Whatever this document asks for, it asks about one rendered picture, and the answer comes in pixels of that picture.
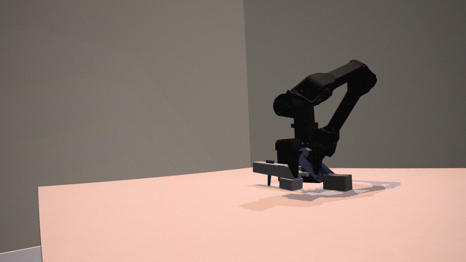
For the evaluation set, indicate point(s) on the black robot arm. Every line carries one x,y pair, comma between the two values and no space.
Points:
299,102

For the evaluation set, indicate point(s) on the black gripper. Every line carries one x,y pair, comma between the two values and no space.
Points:
290,147

